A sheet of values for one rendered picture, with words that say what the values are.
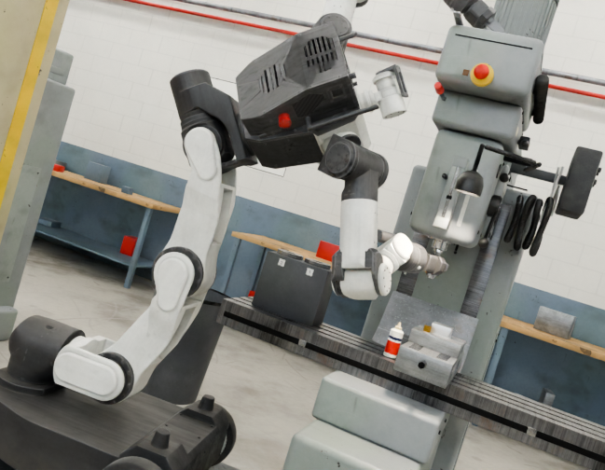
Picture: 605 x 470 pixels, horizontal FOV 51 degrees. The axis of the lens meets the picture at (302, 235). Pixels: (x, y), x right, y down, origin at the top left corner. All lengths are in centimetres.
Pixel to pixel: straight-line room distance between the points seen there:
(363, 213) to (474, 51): 59
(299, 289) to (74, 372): 71
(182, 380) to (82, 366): 192
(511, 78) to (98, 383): 137
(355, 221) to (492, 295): 94
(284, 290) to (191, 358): 170
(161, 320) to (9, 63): 134
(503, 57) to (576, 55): 468
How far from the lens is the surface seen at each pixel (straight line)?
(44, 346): 190
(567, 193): 217
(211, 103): 172
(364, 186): 151
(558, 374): 621
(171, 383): 370
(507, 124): 187
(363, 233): 148
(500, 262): 232
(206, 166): 167
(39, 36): 278
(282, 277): 204
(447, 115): 189
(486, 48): 184
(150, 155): 745
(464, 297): 233
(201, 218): 170
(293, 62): 160
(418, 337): 190
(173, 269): 168
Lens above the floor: 128
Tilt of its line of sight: 2 degrees down
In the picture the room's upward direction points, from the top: 17 degrees clockwise
